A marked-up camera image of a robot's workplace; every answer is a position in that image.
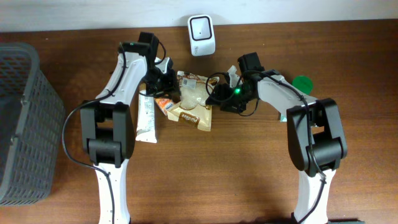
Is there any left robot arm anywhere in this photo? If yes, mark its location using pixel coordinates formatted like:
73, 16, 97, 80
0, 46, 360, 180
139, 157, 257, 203
79, 32, 178, 223

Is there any white barcode scanner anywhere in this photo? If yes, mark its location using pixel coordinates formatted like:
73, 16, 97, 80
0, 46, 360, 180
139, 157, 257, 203
187, 14, 216, 57

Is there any green lid jar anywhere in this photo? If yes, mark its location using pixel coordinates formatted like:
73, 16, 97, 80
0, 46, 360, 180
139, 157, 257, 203
292, 75, 313, 95

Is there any teal snack packet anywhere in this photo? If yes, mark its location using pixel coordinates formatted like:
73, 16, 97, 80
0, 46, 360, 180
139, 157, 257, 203
280, 114, 287, 122

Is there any grey plastic mesh basket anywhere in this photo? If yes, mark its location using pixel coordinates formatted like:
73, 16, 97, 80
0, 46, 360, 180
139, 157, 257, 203
1, 43, 65, 207

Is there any beige brown snack bag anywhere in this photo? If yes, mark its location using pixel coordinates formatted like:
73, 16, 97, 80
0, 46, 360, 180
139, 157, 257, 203
167, 71, 220, 131

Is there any white tube gold cap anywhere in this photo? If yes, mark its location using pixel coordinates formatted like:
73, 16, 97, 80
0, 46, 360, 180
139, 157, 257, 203
136, 83, 157, 144

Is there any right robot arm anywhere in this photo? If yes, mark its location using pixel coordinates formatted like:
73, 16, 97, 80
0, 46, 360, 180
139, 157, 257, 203
206, 52, 348, 223

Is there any orange small carton box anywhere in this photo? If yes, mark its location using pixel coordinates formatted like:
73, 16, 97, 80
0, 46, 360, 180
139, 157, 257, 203
155, 98, 175, 116

